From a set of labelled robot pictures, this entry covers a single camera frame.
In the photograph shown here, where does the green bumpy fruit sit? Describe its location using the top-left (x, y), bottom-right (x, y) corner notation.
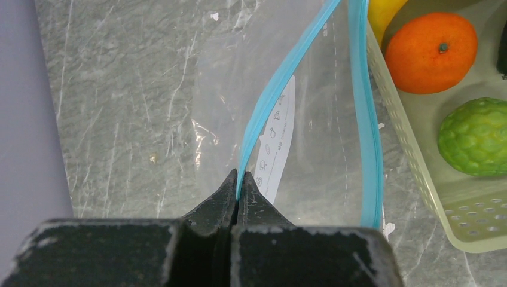
top-left (437, 97), bottom-right (506, 176)

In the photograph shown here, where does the dark green avocado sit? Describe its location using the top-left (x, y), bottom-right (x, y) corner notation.
top-left (496, 23), bottom-right (507, 80)

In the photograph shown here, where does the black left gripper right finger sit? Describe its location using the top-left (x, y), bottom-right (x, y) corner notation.
top-left (231, 173), bottom-right (404, 286)

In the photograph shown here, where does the orange tangerine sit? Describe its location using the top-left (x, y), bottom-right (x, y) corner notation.
top-left (384, 13), bottom-right (478, 94)

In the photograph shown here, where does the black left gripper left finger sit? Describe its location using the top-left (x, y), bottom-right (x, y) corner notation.
top-left (1, 170), bottom-right (237, 286)

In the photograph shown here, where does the yellow banana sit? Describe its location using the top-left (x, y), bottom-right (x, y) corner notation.
top-left (368, 0), bottom-right (408, 47)

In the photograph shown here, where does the clear zip bag blue zipper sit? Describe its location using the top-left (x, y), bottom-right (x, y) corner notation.
top-left (191, 1), bottom-right (383, 229)

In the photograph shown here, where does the pale yellow plastic basket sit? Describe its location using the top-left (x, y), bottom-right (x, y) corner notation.
top-left (367, 1), bottom-right (506, 253)

